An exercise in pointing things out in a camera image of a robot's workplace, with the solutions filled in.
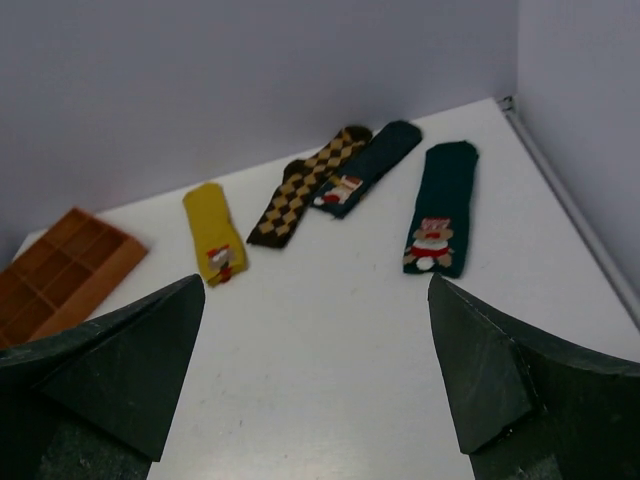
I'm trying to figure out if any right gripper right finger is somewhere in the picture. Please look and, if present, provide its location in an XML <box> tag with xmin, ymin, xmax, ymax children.
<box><xmin>428</xmin><ymin>275</ymin><xmax>639</xmax><ymax>479</ymax></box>

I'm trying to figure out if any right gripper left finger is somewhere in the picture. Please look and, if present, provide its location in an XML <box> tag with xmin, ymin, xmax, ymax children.
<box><xmin>1</xmin><ymin>274</ymin><xmax>205</xmax><ymax>479</ymax></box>

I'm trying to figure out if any orange compartment tray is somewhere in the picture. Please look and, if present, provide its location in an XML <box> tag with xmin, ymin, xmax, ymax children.
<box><xmin>1</xmin><ymin>208</ymin><xmax>148</xmax><ymax>349</ymax></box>

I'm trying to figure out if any dark green cartoon sock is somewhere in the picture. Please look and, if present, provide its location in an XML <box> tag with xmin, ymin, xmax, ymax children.
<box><xmin>402</xmin><ymin>141</ymin><xmax>479</xmax><ymax>278</ymax></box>

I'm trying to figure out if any yellow cartoon sock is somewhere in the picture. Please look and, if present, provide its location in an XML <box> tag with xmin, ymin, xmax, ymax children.
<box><xmin>182</xmin><ymin>183</ymin><xmax>249</xmax><ymax>287</ymax></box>

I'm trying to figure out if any navy blue cartoon sock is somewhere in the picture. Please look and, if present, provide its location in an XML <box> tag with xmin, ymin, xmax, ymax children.
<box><xmin>311</xmin><ymin>120</ymin><xmax>423</xmax><ymax>219</ymax></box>

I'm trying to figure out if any brown argyle sock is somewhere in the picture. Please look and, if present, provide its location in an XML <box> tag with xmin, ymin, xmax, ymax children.
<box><xmin>246</xmin><ymin>125</ymin><xmax>373</xmax><ymax>249</ymax></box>

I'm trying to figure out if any aluminium frame rail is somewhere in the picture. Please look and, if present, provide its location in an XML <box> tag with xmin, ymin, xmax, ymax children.
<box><xmin>497</xmin><ymin>96</ymin><xmax>639</xmax><ymax>329</ymax></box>

